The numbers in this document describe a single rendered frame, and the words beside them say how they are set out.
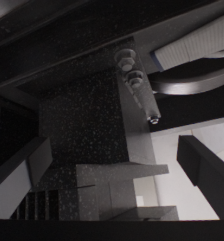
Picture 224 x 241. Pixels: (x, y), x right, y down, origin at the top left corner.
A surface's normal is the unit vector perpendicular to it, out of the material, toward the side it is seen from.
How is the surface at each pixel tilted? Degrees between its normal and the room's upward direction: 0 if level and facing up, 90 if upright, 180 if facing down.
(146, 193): 90
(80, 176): 90
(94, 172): 90
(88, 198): 90
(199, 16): 0
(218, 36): 0
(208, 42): 0
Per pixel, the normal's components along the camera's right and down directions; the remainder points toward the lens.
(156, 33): 0.12, 0.94
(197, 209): -0.36, -0.27
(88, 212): 0.82, -0.28
